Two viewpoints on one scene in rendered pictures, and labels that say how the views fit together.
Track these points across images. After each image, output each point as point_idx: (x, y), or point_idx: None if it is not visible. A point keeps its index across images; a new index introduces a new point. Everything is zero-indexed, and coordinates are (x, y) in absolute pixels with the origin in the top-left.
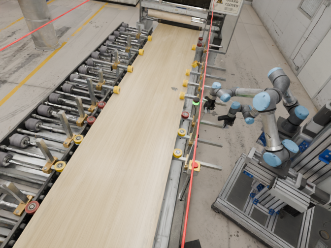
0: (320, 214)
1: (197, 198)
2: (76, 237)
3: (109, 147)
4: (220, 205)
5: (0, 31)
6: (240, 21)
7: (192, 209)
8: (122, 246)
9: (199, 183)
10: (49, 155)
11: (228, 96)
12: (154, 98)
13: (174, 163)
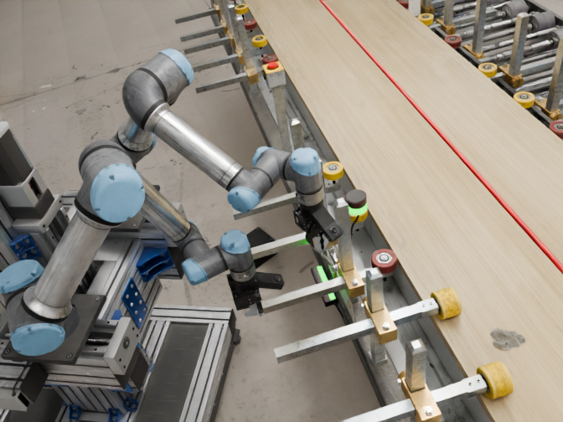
0: None
1: (277, 341)
2: (376, 49)
3: (458, 114)
4: (219, 307)
5: None
6: None
7: (277, 316)
8: (322, 66)
9: (287, 378)
10: (513, 56)
11: (257, 149)
12: (516, 255)
13: None
